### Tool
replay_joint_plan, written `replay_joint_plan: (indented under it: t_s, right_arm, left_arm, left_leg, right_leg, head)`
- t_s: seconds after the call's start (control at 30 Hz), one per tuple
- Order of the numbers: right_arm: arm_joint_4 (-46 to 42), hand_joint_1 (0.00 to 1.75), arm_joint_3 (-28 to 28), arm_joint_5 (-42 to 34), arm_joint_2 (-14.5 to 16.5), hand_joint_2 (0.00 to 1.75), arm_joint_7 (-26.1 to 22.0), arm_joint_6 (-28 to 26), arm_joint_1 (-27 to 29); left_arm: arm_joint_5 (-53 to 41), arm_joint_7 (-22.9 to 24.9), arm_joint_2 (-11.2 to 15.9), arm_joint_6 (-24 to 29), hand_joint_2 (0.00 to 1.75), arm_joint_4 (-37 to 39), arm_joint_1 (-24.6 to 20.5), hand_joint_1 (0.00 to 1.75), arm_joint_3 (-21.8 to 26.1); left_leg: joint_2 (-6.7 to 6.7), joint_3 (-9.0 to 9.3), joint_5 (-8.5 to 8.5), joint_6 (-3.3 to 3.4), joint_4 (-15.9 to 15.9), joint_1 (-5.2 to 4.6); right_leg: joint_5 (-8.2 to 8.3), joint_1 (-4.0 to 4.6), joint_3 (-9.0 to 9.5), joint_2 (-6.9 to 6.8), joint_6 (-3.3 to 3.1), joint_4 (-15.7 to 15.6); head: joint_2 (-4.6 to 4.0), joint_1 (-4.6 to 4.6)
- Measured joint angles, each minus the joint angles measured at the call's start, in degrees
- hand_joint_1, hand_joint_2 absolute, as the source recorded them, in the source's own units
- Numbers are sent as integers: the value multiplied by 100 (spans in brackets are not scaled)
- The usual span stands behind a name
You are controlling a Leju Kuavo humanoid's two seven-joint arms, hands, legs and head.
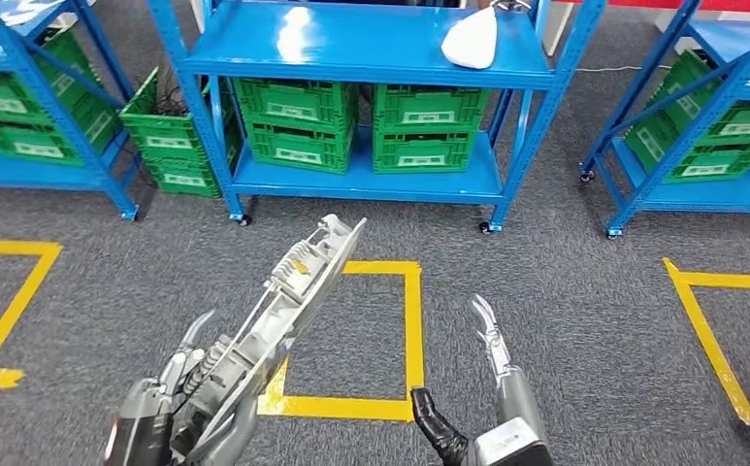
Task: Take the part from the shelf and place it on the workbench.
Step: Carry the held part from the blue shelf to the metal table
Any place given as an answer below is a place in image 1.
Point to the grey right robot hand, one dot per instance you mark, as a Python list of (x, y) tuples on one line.
[(519, 399)]

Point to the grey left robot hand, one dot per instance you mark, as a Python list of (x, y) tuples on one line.
[(140, 418)]

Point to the silver wheel hubcap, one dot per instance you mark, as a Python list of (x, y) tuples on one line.
[(310, 276)]

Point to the blue metal shelf rack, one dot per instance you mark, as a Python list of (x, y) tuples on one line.
[(27, 177), (361, 38), (702, 196)]

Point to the white curved plastic part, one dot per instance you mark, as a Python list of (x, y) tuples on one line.
[(471, 42)]

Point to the yellow floor tape square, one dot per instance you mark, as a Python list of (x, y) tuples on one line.
[(14, 309), (702, 334), (413, 334)]

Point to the white desk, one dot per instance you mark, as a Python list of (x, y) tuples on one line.
[(554, 35)]

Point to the red barrier belt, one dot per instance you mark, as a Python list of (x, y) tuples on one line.
[(638, 3)]

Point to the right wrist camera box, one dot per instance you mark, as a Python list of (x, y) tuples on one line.
[(516, 447)]

